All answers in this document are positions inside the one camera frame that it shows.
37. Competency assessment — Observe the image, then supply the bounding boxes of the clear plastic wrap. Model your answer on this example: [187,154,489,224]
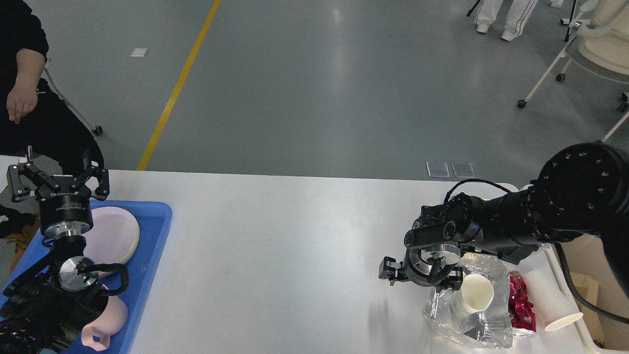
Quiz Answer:
[423,253,513,348]

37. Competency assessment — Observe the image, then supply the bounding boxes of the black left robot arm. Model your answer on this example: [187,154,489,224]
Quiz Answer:
[1,147,129,354]

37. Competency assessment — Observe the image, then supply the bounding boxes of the person in white trousers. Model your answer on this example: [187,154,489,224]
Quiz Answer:
[474,0,538,42]

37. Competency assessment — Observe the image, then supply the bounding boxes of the white paper cup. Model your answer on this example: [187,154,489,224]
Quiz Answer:
[522,269,583,331]
[450,273,494,317]

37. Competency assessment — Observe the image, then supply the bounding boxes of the metal floor plates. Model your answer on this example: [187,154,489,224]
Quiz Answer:
[426,161,476,178]

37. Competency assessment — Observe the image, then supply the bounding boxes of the person in black clothes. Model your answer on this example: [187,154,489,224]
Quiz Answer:
[0,0,104,175]

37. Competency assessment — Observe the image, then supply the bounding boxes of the seated person's hand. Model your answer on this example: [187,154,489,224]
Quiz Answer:
[6,84,38,124]

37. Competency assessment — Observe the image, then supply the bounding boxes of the pink ribbed mug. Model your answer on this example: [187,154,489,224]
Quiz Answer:
[81,295,128,352]

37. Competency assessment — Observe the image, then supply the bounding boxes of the yellow plate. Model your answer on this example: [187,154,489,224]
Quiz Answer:
[118,222,140,264]

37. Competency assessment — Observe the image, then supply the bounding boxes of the blue plastic tray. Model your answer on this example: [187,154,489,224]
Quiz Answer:
[0,200,172,354]

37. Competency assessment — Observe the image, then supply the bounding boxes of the beige plastic bin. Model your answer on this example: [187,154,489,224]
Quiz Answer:
[517,235,629,354]

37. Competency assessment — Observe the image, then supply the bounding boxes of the white paper cup lying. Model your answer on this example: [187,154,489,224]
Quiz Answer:
[522,269,583,331]

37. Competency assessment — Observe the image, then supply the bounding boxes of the chair leg with caster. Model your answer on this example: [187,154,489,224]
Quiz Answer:
[44,59,104,137]

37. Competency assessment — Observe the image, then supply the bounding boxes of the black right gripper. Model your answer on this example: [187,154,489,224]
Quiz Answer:
[379,244,464,292]

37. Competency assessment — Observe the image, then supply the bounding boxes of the white office chair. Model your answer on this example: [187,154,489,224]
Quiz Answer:
[517,0,629,143]

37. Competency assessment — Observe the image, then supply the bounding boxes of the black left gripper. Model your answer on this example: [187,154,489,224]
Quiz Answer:
[7,146,110,238]

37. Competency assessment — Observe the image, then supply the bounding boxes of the pink plate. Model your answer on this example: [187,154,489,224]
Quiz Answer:
[83,206,139,264]

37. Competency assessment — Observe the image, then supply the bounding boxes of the crushed red wrapper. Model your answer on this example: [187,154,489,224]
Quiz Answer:
[508,271,537,337]

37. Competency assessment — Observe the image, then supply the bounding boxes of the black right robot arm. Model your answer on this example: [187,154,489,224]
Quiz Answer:
[379,141,629,324]

